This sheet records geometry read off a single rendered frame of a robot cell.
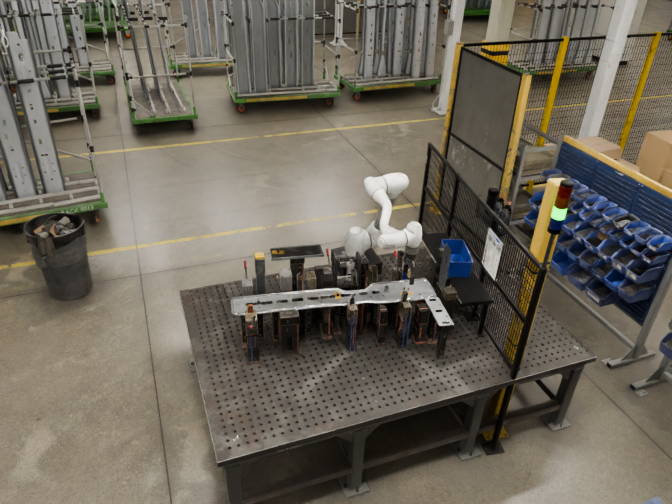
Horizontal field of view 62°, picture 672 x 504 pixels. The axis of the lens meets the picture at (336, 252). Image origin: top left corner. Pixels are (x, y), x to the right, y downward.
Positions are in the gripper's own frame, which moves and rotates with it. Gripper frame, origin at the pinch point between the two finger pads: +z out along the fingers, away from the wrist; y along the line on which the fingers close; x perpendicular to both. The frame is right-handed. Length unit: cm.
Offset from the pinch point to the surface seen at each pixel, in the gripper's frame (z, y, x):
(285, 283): 8, -17, -80
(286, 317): 11, 16, -84
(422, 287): 13.7, -5.0, 13.2
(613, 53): -67, -302, 336
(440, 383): 44, 55, 8
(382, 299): 13.6, 3.8, -17.9
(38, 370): 113, -74, -273
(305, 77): 71, -730, 42
